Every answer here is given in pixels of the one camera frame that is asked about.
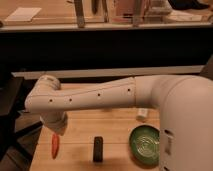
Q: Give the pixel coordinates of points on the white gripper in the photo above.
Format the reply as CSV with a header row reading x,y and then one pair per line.
x,y
55,121

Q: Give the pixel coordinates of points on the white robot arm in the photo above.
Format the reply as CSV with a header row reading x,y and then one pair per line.
x,y
185,104

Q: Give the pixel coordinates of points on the small white ceramic cup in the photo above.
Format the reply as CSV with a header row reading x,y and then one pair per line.
x,y
142,114

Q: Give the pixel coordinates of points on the black rectangular block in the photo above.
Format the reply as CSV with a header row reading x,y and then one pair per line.
x,y
98,149

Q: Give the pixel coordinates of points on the black chair at left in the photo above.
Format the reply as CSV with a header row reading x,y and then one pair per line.
x,y
12,96

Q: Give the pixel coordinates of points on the green glass plate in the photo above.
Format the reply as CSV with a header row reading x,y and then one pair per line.
x,y
144,144

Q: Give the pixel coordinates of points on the white paper sheet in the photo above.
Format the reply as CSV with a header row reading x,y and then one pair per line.
x,y
23,14

